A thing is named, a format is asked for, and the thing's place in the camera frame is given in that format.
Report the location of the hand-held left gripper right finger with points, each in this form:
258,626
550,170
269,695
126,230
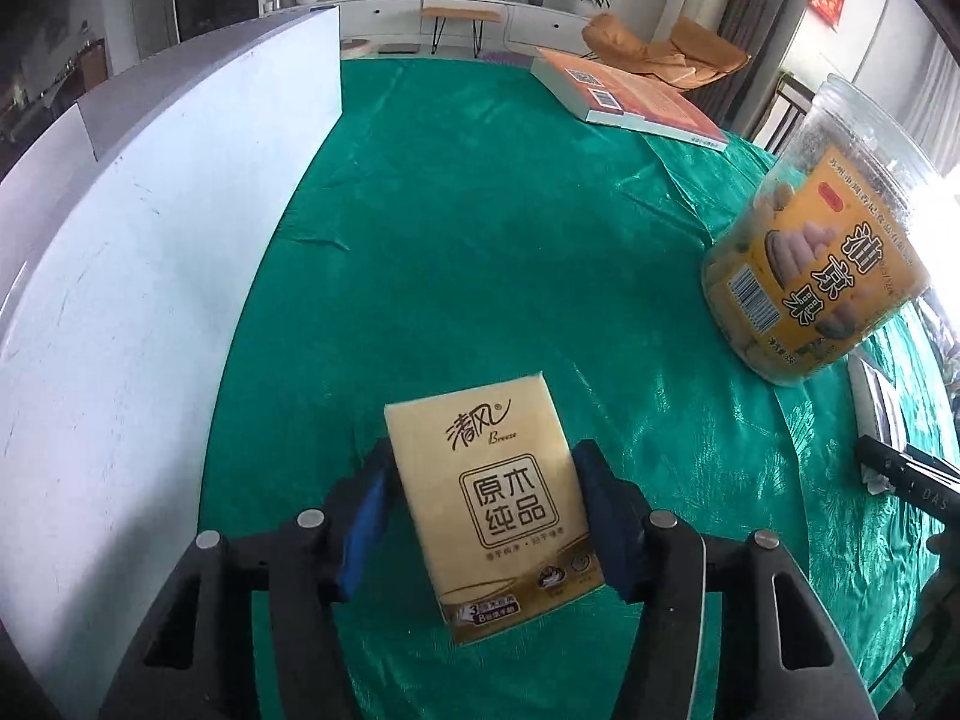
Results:
607,532

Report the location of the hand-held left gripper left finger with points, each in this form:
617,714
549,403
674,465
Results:
364,532

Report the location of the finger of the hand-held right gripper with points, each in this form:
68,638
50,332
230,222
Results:
883,465

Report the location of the yellow tissue pack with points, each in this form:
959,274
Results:
495,495

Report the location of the white cardboard box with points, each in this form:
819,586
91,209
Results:
135,300

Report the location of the smartphone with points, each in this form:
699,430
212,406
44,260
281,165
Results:
870,397

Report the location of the clear plastic snack jar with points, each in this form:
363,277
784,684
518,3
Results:
817,255

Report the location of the green satin tablecloth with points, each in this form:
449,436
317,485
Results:
487,240

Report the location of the orange book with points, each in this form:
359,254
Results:
637,97

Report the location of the orange lounge chair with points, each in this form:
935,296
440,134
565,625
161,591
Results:
660,52

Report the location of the grey curtain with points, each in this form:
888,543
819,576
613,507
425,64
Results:
750,15

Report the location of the white television cabinet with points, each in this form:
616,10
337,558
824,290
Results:
540,19

